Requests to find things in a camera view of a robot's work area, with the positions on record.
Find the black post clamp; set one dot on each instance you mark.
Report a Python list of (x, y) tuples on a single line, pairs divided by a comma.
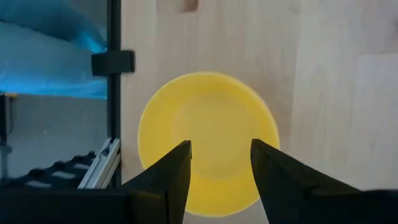
[(113, 63)]

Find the silver aluminium extrusion bar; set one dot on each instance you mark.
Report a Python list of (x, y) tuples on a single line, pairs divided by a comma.
[(101, 166)]

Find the black vertical frame post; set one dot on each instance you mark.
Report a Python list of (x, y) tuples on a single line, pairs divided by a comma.
[(114, 28)]

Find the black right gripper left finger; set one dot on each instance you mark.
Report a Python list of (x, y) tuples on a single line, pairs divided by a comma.
[(168, 183)]

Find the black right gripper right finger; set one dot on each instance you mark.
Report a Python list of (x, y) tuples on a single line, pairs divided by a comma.
[(276, 180)]

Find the black perforated floor mat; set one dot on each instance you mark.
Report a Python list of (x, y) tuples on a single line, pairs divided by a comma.
[(43, 179)]

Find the yellow mini bowl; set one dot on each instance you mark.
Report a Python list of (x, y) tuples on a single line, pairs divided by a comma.
[(214, 115)]

